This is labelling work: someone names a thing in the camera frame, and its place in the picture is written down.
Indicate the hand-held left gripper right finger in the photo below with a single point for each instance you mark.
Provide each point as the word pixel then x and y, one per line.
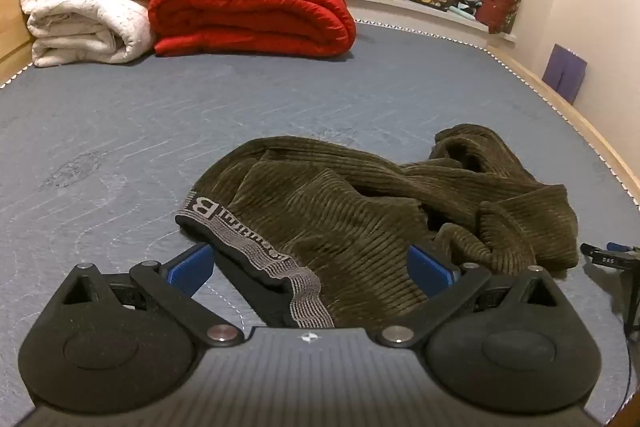
pixel 430 269

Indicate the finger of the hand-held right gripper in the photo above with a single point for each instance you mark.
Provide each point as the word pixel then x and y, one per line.
pixel 607 257

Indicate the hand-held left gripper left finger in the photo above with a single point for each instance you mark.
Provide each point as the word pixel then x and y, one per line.
pixel 190 269

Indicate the purple card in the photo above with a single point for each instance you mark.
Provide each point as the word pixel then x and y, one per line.
pixel 565 72

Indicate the folded red quilt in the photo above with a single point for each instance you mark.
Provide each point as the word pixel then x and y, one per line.
pixel 250 7

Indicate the folded white blanket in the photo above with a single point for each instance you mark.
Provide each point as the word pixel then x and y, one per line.
pixel 85 7

